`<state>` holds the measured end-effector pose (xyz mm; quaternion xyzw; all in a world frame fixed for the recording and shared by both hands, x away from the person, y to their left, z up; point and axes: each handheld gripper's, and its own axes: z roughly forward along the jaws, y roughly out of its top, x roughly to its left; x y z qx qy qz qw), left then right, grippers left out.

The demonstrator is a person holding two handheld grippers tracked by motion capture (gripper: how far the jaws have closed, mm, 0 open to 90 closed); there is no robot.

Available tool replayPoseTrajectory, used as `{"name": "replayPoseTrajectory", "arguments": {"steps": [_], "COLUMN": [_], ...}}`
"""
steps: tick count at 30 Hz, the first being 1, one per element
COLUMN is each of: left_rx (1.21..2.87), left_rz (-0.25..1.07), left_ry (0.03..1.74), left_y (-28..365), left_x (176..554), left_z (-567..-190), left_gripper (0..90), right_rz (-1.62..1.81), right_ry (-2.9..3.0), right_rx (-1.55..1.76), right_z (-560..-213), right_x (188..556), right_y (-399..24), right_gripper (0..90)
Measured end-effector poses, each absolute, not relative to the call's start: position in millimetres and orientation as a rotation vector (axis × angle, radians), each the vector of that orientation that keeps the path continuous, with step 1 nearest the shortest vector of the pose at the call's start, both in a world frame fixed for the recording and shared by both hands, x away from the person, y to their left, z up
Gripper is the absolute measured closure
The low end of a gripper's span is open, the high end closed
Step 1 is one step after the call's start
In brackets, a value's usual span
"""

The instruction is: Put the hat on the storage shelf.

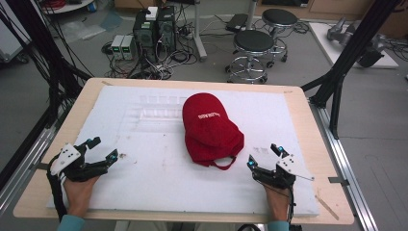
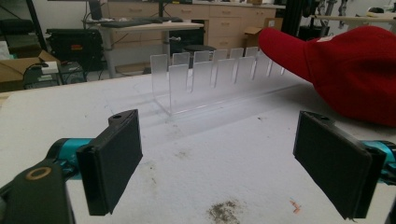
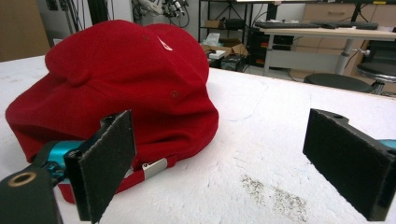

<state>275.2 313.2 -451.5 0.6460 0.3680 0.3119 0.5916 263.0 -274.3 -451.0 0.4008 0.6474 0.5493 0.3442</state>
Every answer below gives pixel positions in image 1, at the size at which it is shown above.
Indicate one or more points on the person's right teal sleeve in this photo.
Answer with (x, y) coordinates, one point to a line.
(277, 226)

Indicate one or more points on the white foam board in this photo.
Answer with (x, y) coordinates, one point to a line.
(154, 166)

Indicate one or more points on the grey metal stand post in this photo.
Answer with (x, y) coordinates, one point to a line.
(199, 35)

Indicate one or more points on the red baseball cap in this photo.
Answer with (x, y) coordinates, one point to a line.
(208, 131)

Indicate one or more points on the aluminium rail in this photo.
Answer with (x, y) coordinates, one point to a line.
(346, 160)
(25, 163)

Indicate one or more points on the black round stool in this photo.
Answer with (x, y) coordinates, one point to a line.
(279, 16)
(253, 41)

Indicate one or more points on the person's teal sleeve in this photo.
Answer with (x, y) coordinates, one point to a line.
(277, 226)
(71, 223)

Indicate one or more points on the person's left teal sleeve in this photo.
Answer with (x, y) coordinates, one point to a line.
(71, 223)

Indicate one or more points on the white box device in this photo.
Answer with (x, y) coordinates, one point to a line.
(152, 13)

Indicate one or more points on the person's left hand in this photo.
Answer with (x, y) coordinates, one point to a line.
(78, 195)

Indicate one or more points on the white floor platform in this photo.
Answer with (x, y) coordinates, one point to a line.
(324, 41)

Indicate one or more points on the round white table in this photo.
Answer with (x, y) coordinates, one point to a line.
(69, 6)

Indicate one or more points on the black computer tower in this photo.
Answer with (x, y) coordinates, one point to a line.
(144, 33)
(166, 29)

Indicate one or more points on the white cabinet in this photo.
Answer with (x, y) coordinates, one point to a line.
(11, 41)

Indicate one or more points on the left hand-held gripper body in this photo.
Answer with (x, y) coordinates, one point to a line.
(72, 166)

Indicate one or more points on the black metal frame post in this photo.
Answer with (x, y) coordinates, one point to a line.
(349, 51)

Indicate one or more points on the person's right hand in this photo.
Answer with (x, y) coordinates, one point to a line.
(277, 200)

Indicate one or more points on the wooden table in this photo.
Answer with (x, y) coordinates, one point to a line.
(324, 138)

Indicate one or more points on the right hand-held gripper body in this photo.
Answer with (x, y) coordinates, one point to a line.
(280, 173)

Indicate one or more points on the clear plastic sheet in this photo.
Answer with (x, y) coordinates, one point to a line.
(81, 29)

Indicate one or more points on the metal table bracket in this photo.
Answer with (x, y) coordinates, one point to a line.
(41, 166)
(338, 181)

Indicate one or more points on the grey power supply unit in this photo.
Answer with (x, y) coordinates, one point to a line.
(128, 47)
(116, 46)

